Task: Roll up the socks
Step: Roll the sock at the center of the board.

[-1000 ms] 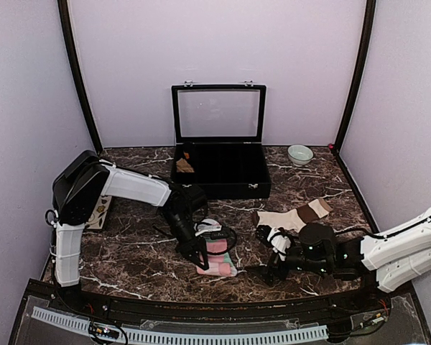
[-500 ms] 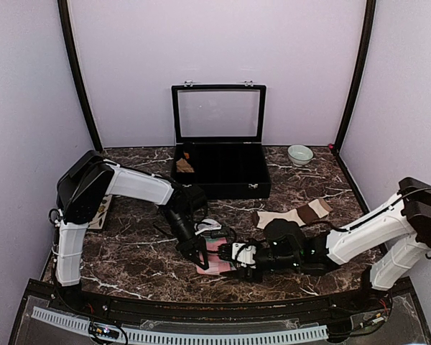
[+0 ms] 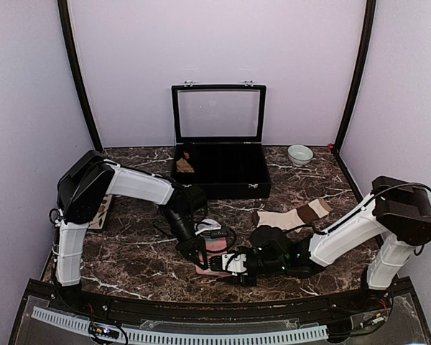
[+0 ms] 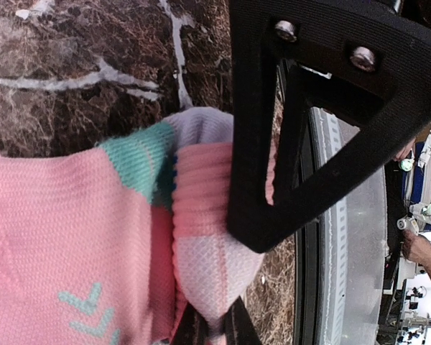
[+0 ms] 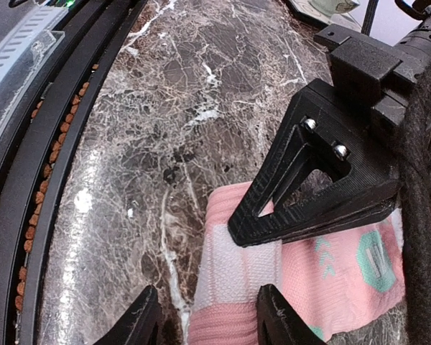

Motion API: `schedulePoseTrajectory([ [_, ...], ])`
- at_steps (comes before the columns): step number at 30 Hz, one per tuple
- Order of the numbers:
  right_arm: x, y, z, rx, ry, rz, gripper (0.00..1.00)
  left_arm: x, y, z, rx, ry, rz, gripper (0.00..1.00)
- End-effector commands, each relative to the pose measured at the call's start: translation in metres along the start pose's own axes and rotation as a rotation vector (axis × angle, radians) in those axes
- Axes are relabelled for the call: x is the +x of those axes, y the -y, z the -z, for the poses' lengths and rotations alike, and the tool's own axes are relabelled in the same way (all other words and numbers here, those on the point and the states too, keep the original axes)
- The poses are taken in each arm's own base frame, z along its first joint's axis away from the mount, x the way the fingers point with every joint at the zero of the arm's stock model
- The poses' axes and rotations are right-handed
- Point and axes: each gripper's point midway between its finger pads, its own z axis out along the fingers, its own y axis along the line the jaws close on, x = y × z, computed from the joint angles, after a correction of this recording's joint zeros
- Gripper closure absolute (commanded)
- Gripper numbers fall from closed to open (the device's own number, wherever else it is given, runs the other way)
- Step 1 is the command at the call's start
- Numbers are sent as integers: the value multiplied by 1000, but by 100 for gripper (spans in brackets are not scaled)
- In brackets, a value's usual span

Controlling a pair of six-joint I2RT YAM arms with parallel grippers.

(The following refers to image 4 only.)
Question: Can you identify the white slotted cable duct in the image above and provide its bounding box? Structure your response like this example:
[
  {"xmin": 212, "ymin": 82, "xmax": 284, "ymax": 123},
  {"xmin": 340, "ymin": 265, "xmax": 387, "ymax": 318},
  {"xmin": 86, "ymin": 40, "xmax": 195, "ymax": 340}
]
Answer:
[{"xmin": 313, "ymin": 109, "xmax": 348, "ymax": 344}]

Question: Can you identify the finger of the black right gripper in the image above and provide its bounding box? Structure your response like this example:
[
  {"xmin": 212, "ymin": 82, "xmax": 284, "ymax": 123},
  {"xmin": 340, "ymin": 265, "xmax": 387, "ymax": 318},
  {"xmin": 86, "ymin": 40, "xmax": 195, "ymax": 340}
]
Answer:
[{"xmin": 228, "ymin": 1, "xmax": 431, "ymax": 253}]

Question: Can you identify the black front rail frame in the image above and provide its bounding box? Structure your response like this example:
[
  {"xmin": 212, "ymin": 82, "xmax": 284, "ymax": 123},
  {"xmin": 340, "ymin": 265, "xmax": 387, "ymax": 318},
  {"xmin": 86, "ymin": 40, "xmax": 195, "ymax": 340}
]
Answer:
[{"xmin": 278, "ymin": 60, "xmax": 321, "ymax": 344}]

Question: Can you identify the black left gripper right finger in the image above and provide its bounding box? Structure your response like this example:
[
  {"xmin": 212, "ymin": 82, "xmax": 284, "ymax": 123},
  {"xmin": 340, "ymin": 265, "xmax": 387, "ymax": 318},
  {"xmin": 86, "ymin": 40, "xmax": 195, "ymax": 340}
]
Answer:
[{"xmin": 223, "ymin": 297, "xmax": 261, "ymax": 345}]

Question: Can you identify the pink patterned sock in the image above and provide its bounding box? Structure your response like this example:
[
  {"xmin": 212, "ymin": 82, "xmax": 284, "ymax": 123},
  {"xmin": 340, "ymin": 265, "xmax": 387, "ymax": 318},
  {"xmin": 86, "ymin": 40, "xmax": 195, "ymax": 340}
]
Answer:
[{"xmin": 0, "ymin": 107, "xmax": 263, "ymax": 344}]

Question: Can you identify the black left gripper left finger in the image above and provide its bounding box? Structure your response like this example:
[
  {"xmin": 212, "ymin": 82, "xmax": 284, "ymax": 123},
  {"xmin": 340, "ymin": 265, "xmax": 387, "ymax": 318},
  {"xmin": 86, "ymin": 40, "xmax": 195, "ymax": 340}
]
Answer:
[{"xmin": 170, "ymin": 303, "xmax": 208, "ymax": 345}]

